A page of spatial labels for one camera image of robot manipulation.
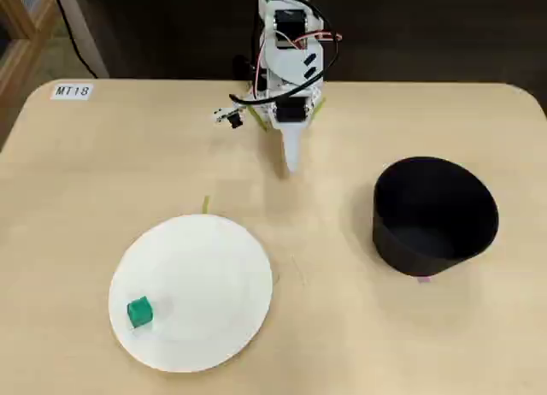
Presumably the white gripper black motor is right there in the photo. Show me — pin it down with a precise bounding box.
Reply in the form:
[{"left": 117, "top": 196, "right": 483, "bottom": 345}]
[{"left": 268, "top": 94, "right": 320, "bottom": 174}]

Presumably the thick black camera cable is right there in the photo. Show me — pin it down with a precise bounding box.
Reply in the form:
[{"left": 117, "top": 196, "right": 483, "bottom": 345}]
[{"left": 228, "top": 9, "right": 345, "bottom": 110}]

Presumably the green cube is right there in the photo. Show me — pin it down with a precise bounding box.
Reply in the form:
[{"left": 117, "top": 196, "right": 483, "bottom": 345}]
[{"left": 126, "top": 296, "right": 155, "bottom": 329}]

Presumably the white round plate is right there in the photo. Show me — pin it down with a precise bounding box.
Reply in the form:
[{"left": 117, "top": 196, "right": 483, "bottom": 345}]
[{"left": 108, "top": 214, "right": 274, "bottom": 374}]

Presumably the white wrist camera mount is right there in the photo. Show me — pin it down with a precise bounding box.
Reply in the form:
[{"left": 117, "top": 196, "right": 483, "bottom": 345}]
[{"left": 212, "top": 105, "right": 245, "bottom": 131}]

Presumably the green base tape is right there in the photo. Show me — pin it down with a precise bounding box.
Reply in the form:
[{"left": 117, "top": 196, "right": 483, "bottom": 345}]
[
  {"left": 309, "top": 96, "right": 328, "bottom": 123},
  {"left": 247, "top": 106, "right": 273, "bottom": 133}
]

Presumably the red black servo wire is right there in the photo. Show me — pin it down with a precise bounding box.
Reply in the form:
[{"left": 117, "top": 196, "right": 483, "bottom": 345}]
[
  {"left": 294, "top": 29, "right": 345, "bottom": 50},
  {"left": 252, "top": 48, "right": 269, "bottom": 97}
]

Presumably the white MT18 label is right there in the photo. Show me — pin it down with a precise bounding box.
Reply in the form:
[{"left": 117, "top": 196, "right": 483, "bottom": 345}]
[{"left": 50, "top": 83, "right": 94, "bottom": 101}]

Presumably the thin black cable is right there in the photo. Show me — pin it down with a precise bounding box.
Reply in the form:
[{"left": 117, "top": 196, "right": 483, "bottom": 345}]
[{"left": 49, "top": 0, "right": 97, "bottom": 78}]

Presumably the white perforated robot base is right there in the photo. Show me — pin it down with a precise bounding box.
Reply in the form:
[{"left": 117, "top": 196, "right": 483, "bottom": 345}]
[{"left": 245, "top": 81, "right": 326, "bottom": 123}]

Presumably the black round bin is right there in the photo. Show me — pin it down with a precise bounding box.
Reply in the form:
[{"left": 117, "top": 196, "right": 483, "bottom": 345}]
[{"left": 371, "top": 156, "right": 500, "bottom": 279}]

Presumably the white post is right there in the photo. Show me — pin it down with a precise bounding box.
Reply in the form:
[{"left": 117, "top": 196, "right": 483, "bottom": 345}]
[{"left": 53, "top": 0, "right": 110, "bottom": 79}]

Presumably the wooden shelf frame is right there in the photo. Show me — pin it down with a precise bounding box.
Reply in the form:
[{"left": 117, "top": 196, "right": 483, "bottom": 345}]
[{"left": 0, "top": 0, "right": 59, "bottom": 152}]

